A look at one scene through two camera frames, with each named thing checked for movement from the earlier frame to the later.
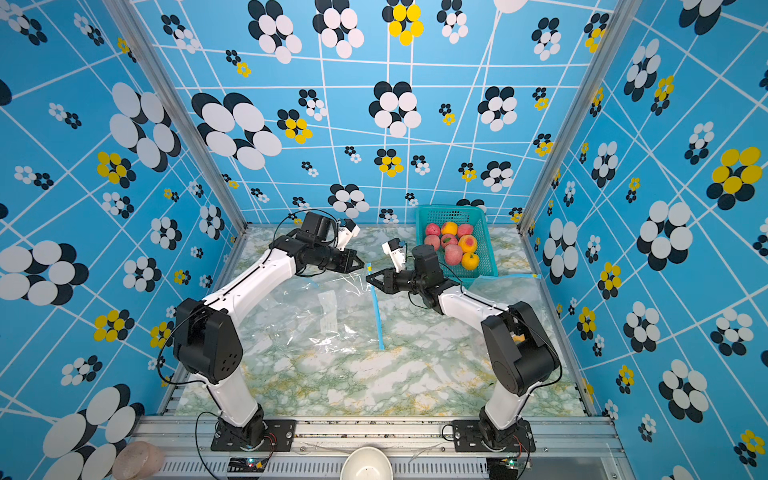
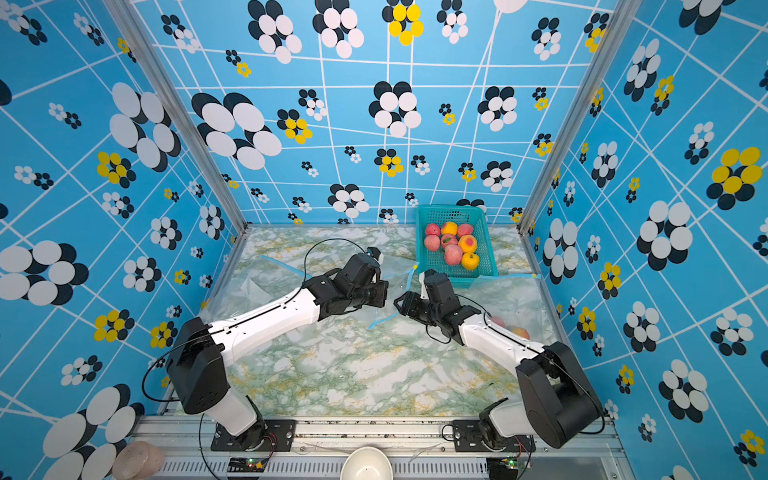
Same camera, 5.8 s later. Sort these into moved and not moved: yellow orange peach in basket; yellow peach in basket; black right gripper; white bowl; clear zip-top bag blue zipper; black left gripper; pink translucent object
Moved: black left gripper; black right gripper
Not moved: yellow orange peach in basket; pink translucent object; clear zip-top bag blue zipper; white bowl; yellow peach in basket
